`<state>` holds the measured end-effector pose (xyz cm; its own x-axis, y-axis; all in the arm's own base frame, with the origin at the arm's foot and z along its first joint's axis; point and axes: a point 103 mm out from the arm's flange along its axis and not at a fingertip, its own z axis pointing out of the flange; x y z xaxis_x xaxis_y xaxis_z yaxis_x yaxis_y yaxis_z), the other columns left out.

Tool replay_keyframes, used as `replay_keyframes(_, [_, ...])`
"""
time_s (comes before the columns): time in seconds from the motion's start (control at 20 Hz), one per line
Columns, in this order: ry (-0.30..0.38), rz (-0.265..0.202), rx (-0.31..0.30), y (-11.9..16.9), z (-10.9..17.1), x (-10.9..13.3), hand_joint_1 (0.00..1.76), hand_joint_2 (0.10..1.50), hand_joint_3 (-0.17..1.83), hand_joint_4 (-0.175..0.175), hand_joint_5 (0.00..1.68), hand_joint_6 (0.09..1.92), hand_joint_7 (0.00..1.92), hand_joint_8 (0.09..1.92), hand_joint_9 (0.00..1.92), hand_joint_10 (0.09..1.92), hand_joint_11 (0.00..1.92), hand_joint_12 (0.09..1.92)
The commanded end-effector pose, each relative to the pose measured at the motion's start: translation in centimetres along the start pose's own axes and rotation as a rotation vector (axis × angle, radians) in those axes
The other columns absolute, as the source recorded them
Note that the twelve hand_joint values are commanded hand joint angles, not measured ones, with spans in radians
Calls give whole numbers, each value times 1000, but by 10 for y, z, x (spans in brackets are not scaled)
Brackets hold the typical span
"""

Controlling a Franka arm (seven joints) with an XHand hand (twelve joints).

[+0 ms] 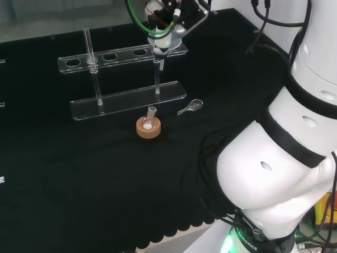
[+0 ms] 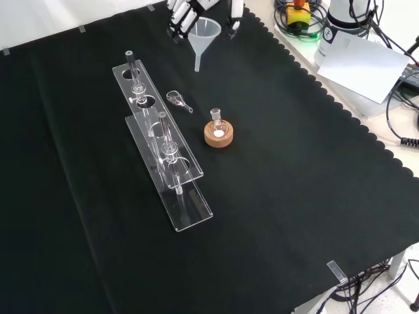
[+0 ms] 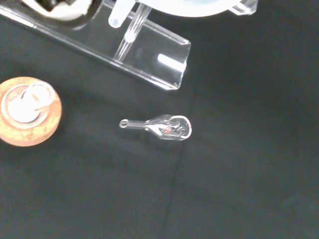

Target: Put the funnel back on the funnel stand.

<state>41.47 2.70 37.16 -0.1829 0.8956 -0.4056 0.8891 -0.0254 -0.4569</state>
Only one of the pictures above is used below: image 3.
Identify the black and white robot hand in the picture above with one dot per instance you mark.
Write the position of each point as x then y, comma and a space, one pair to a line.
62, 13

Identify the clear acrylic funnel stand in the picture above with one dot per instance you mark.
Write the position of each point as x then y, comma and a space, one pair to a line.
154, 49

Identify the clear glass weighing funnel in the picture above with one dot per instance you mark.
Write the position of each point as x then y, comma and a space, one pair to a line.
172, 128

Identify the clear glass round-bottom flask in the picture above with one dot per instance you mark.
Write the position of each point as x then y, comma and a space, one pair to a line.
25, 107

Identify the black bench cloth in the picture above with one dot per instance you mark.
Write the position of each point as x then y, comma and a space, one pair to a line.
224, 161

